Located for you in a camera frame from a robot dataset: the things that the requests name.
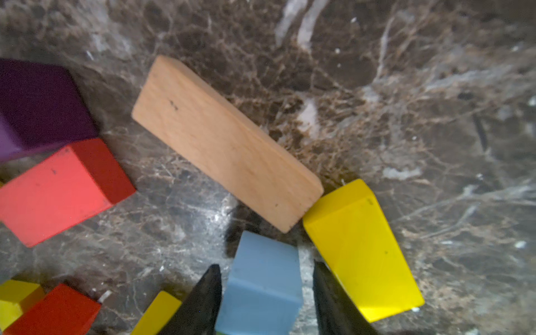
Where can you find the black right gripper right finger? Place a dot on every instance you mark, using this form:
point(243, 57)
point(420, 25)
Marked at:
point(336, 313)

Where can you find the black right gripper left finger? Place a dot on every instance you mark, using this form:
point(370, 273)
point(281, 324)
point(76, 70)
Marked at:
point(198, 313)

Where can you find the small blue block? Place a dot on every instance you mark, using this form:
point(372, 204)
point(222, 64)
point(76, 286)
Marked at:
point(264, 288)

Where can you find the small yellow cube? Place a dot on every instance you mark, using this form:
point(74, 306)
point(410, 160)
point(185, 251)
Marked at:
point(158, 314)

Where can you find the long yellow block right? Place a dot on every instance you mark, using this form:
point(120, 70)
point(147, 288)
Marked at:
point(351, 232)

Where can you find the small red cube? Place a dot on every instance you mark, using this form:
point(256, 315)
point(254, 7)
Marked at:
point(63, 311)

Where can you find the long red block middle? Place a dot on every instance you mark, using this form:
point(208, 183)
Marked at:
point(78, 182)

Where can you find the narrow yellow block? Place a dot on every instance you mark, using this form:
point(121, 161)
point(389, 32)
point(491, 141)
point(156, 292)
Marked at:
point(17, 298)

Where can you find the long tan block upper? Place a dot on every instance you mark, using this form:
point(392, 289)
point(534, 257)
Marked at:
point(183, 111)

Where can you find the purple block upper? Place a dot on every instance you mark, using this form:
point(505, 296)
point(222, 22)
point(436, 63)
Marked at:
point(41, 109)

